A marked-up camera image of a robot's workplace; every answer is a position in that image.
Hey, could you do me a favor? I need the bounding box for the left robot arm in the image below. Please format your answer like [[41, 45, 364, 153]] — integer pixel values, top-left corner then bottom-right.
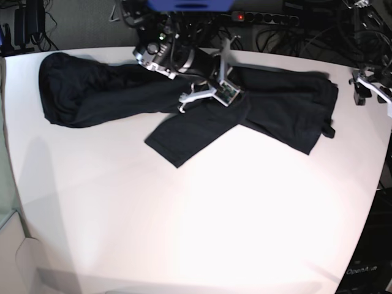
[[336, 1, 391, 116]]

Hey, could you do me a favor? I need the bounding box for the black power strip red switch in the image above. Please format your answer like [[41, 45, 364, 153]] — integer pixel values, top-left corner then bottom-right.
[[230, 11, 300, 27]]

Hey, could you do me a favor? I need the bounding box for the blue box at top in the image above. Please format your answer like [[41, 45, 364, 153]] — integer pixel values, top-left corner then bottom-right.
[[147, 0, 234, 12]]

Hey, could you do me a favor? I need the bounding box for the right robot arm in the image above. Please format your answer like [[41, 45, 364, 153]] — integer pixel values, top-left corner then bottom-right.
[[115, 1, 243, 113]]

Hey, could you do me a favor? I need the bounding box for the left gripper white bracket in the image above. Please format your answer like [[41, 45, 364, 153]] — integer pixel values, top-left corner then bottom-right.
[[349, 69, 391, 117]]

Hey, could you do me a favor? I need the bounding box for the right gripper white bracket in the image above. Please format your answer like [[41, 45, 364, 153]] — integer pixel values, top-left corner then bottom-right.
[[178, 35, 243, 113]]

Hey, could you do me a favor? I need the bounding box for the black OpenArm case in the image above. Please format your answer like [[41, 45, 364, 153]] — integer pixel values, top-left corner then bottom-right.
[[336, 188, 391, 293]]

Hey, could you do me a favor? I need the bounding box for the black device on floor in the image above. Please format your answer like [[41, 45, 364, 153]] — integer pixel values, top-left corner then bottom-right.
[[14, 0, 46, 51]]

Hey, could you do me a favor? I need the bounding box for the dark navy long-sleeve shirt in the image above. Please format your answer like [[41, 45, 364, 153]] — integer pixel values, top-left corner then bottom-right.
[[39, 53, 338, 167]]

